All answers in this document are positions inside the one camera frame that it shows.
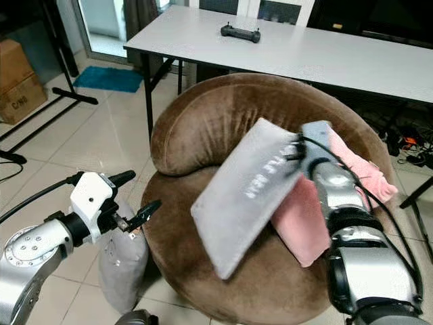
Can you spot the grey pillow with white lettering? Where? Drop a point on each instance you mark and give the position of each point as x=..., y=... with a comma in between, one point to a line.
x=247, y=200

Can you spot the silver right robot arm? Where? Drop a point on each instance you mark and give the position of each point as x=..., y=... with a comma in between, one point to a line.
x=342, y=186

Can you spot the small plain grey pillow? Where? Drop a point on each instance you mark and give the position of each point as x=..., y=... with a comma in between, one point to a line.
x=123, y=267

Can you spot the pink pillow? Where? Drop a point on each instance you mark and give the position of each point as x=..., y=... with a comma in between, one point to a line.
x=301, y=227

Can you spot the brown round plush sofa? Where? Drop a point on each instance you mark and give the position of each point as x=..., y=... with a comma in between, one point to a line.
x=210, y=122

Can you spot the teal floor mat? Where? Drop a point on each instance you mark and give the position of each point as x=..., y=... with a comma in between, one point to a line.
x=108, y=79

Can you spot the black metal floor stand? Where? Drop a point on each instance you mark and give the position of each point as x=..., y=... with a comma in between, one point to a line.
x=64, y=64

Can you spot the white folding table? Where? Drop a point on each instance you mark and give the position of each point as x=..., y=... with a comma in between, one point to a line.
x=311, y=57

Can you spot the black power strip with plugs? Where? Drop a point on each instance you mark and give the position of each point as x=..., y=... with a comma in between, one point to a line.
x=406, y=143

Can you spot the cardboard box with black print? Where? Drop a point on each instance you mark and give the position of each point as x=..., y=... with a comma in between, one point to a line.
x=24, y=101

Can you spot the black handheld controller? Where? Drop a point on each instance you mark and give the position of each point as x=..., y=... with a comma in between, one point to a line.
x=241, y=33

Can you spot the plain cardboard box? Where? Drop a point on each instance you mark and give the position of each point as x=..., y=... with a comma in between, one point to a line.
x=13, y=64

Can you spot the dark brown curtain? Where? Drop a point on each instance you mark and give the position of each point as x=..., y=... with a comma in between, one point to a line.
x=140, y=20

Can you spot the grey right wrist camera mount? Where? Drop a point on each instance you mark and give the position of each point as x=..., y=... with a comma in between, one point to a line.
x=316, y=143

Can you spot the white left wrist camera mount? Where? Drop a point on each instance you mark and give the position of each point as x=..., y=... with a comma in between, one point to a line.
x=91, y=196

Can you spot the glass door with white frame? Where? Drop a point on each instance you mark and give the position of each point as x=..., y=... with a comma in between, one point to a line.
x=101, y=26

